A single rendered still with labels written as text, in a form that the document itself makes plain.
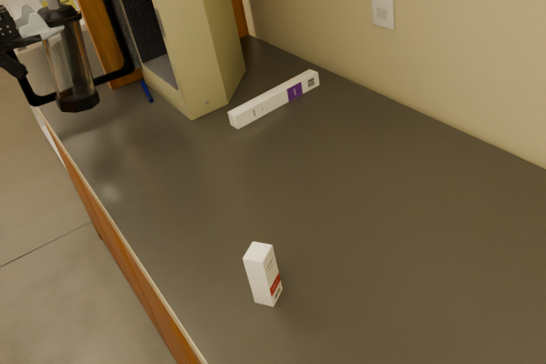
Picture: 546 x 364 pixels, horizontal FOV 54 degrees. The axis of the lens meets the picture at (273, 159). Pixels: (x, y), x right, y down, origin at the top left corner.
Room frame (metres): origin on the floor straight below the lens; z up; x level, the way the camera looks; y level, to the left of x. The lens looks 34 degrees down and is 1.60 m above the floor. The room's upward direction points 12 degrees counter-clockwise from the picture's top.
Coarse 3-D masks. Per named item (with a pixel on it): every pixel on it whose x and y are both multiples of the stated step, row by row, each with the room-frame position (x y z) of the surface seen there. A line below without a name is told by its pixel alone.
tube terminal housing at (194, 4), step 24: (120, 0) 1.48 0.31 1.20; (168, 0) 1.23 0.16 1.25; (192, 0) 1.26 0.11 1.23; (216, 0) 1.35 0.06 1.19; (168, 24) 1.22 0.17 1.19; (192, 24) 1.25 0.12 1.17; (216, 24) 1.31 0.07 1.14; (168, 48) 1.23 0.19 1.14; (192, 48) 1.24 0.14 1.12; (216, 48) 1.28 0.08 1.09; (240, 48) 1.45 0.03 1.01; (144, 72) 1.48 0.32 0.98; (192, 72) 1.23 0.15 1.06; (216, 72) 1.26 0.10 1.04; (240, 72) 1.41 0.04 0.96; (168, 96) 1.33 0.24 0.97; (192, 96) 1.23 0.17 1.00; (216, 96) 1.26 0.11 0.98
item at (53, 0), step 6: (48, 0) 1.25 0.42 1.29; (54, 0) 1.25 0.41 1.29; (48, 6) 1.26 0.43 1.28; (54, 6) 1.25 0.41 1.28; (60, 6) 1.26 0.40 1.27; (66, 6) 1.27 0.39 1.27; (72, 6) 1.27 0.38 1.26; (42, 12) 1.23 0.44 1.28; (48, 12) 1.23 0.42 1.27; (54, 12) 1.23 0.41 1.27; (60, 12) 1.23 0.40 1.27; (66, 12) 1.24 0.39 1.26; (72, 12) 1.25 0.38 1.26; (42, 18) 1.22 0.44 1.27; (48, 18) 1.22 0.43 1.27; (54, 18) 1.22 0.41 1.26; (60, 18) 1.22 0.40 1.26
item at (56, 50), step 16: (64, 32) 1.22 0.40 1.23; (80, 32) 1.25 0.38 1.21; (48, 48) 1.22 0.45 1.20; (64, 48) 1.21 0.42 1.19; (80, 48) 1.24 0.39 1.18; (48, 64) 1.23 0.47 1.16; (64, 64) 1.21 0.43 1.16; (80, 64) 1.22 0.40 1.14; (64, 80) 1.21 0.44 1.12; (80, 80) 1.22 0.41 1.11; (64, 96) 1.21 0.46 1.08; (80, 96) 1.21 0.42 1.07
